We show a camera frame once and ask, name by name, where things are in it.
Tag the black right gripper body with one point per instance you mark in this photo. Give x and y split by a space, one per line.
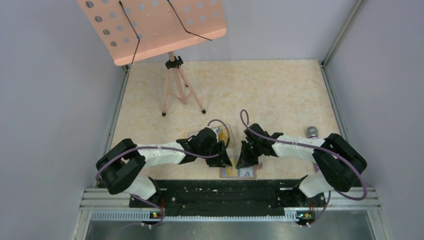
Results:
254 149

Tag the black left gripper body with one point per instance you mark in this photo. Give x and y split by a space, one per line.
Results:
214 148

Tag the silver VIP credit card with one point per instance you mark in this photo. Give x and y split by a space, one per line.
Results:
246 172

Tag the yellow credit card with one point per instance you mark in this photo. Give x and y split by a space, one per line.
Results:
229 172
223 136

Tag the clear plastic card box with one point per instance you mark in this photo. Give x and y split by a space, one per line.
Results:
212 138

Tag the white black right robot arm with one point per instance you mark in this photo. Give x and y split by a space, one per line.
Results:
340 165

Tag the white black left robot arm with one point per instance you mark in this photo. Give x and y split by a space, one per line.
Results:
120 168

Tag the purple glitter microphone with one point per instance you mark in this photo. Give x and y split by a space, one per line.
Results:
312 132

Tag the pink music stand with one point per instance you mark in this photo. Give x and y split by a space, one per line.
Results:
135 30

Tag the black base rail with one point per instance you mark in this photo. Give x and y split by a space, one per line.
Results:
233 198

